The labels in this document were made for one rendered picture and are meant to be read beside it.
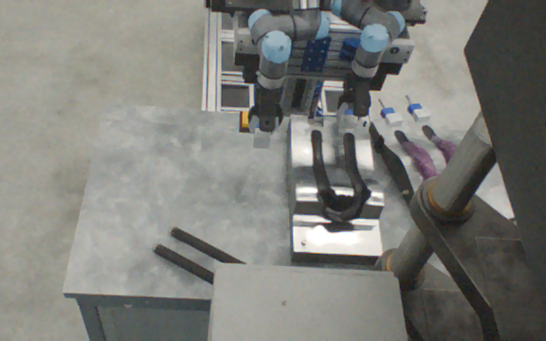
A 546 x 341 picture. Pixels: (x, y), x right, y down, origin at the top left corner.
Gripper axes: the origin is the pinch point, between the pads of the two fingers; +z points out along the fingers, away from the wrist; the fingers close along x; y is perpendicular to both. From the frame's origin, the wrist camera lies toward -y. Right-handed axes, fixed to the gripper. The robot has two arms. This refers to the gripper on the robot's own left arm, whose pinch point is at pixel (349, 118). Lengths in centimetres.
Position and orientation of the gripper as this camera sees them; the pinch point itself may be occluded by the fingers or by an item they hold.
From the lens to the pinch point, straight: 195.8
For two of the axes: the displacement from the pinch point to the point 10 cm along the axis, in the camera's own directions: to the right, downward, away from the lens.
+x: -9.9, -0.7, -1.0
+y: -0.1, -8.0, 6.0
